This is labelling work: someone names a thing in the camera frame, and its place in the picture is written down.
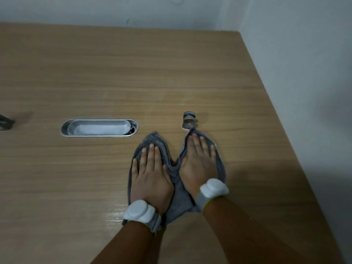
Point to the person's right hand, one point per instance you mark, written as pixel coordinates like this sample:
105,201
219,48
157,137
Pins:
196,167

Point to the person's left hand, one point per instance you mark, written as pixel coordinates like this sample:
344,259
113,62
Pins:
151,184

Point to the grey cloth towel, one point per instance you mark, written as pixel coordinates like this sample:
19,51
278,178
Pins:
176,189

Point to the person's right forearm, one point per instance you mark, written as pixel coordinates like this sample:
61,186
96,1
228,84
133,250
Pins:
242,236

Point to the white wrist tracker grey band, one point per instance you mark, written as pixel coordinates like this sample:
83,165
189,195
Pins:
139,210
214,188

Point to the metal partition clamp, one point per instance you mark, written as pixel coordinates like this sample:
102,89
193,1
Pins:
6,123
189,120

